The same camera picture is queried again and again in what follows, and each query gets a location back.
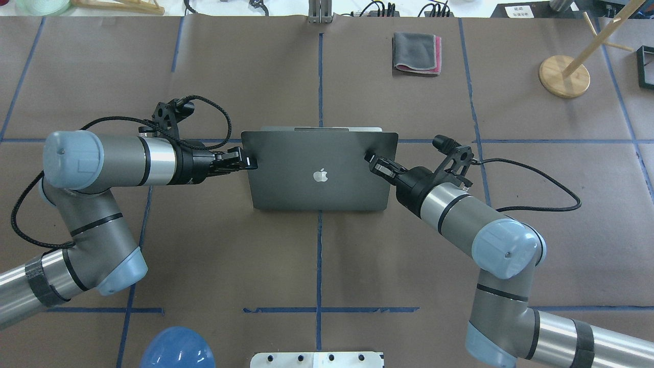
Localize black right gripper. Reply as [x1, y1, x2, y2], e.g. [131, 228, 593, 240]
[364, 151, 458, 218]

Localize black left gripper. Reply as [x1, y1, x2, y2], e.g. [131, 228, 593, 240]
[177, 146, 258, 186]

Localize grey laptop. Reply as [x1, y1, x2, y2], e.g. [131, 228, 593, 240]
[241, 127, 399, 212]

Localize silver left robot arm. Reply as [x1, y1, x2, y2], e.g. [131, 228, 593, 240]
[2, 130, 257, 329]

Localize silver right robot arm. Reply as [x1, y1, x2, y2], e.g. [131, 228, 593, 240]
[365, 146, 653, 367]

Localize grey and pink folded cloth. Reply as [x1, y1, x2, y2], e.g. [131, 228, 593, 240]
[392, 31, 442, 76]

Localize round wooden stand base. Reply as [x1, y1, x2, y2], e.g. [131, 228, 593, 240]
[538, 0, 649, 99]

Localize blue desk lamp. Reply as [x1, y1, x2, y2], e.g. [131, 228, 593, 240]
[138, 326, 216, 367]

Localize white paper label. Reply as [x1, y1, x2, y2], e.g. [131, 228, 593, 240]
[504, 5, 534, 19]

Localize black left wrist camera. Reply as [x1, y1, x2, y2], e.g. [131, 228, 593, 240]
[138, 99, 195, 140]

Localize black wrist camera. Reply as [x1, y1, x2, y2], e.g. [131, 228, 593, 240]
[432, 135, 474, 191]
[138, 99, 195, 140]

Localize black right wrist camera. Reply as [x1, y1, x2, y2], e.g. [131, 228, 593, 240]
[432, 135, 474, 191]

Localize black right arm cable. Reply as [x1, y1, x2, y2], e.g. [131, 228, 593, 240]
[462, 157, 582, 213]

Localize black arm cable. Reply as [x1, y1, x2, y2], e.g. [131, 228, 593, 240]
[462, 157, 582, 213]
[10, 95, 233, 250]

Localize grey metal bracket post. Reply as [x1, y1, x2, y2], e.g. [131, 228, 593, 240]
[308, 0, 333, 24]

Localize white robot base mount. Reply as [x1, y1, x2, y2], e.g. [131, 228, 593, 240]
[250, 351, 385, 367]

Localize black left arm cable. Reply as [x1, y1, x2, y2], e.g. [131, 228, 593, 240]
[10, 95, 233, 250]

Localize black square frame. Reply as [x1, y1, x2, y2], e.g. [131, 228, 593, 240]
[636, 45, 653, 90]

